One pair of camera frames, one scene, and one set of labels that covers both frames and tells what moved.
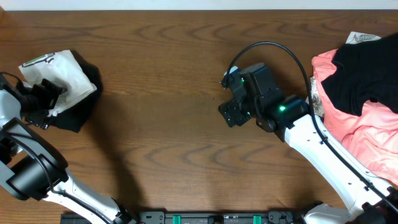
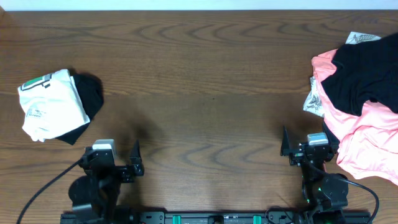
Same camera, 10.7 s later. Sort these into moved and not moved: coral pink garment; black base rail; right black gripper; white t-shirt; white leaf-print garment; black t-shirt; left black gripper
Moved: left black gripper; white t-shirt; right black gripper
Not moved: black base rail; white leaf-print garment; black t-shirt; coral pink garment
